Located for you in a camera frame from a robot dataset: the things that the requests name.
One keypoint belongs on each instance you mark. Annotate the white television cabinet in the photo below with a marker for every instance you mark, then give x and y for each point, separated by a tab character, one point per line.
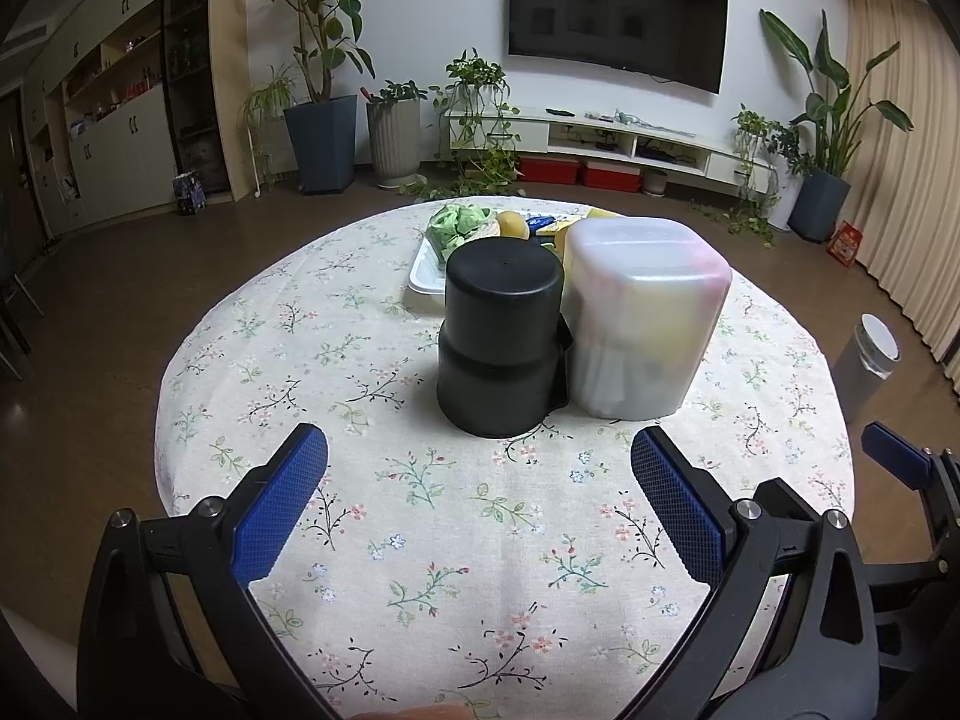
525	131

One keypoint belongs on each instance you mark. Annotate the small white pot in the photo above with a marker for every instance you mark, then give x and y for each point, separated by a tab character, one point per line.
654	181

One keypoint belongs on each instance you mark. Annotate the blue box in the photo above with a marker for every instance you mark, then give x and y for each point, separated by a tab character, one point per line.
189	195

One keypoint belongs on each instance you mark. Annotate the plant in white ribbed pot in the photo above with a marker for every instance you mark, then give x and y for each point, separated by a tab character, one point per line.
394	139

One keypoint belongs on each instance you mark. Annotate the wall television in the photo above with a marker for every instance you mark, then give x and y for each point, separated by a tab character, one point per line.
615	7

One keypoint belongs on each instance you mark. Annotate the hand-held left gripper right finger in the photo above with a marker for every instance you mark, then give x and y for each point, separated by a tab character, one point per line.
675	502

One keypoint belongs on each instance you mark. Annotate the trailing green plant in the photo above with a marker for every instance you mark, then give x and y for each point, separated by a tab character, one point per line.
476	90

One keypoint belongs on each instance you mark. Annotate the white wall cabinet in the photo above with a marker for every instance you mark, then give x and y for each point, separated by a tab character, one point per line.
112	150

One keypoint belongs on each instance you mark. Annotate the green floral cloth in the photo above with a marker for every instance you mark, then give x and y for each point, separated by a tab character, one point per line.
457	225

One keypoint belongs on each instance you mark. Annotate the translucent plastic container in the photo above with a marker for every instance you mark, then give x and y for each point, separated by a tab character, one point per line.
645	315

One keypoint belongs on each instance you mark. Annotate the small plant in white pot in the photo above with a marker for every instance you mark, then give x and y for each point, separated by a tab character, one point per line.
750	135

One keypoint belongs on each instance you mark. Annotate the black cylindrical container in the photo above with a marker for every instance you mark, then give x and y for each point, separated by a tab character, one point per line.
499	337

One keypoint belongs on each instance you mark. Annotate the beige curtain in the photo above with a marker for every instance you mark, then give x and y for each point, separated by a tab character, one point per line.
915	187

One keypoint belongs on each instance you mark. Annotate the dark display shelf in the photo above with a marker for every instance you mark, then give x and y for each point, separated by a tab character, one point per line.
195	75

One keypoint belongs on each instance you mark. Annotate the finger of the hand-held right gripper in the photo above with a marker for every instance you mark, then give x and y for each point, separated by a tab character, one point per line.
896	454

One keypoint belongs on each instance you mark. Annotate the beige round sponge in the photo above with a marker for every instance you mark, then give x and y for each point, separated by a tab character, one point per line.
514	226

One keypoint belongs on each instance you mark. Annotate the white plastic tray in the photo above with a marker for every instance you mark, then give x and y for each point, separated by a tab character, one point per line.
427	274

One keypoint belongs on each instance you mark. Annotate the thin grassy plant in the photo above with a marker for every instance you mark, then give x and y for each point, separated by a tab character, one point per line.
266	101

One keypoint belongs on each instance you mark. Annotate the broad-leaf plant in dark pot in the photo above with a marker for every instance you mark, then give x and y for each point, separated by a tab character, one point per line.
821	202

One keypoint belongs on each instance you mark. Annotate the tall plant in dark pot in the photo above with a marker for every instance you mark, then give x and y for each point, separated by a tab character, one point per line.
322	142

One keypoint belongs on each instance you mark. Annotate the person's left hand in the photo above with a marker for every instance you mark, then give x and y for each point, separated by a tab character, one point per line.
412	713

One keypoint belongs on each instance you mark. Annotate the red bag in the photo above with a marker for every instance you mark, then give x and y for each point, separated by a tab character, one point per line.
845	244

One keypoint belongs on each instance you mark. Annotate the red storage box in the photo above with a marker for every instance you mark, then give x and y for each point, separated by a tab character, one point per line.
549	171
611	176

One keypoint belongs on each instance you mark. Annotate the grey trash bin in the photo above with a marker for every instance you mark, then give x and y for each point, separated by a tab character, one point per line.
862	375

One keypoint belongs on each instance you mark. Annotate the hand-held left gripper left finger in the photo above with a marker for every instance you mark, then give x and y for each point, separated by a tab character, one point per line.
281	502

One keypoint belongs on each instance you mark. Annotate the blue tissue pack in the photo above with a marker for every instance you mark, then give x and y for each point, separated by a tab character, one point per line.
540	223

